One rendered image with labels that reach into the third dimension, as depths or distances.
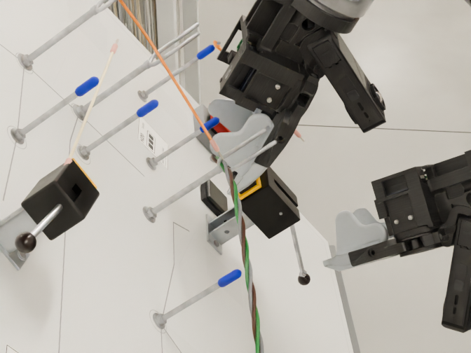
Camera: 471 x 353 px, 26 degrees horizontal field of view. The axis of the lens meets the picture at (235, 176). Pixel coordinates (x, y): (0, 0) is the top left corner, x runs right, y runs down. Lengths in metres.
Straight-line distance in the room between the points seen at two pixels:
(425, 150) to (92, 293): 2.41
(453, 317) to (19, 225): 0.47
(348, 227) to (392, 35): 2.70
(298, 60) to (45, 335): 0.37
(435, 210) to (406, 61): 2.58
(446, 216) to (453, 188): 0.03
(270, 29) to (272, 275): 0.34
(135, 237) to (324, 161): 2.17
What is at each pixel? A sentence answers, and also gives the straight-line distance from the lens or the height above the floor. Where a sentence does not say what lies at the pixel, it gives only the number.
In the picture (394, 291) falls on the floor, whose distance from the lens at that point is 2.64.
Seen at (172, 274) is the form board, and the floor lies 1.16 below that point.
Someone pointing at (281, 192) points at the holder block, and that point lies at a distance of 1.03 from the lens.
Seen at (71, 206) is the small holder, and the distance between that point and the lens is 0.69.
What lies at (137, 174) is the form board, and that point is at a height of 1.20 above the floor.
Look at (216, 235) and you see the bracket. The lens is 1.06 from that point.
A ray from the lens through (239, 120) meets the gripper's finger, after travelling 1.03.
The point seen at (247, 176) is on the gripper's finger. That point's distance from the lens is 0.97.
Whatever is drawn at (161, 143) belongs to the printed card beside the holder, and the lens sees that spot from 1.08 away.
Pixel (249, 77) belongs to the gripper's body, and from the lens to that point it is 0.93.
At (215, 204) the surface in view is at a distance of 1.10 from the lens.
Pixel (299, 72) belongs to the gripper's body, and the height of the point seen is 1.31.
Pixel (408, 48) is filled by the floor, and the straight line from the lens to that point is 3.66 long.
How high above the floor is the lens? 1.79
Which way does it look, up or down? 37 degrees down
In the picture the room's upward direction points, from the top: straight up
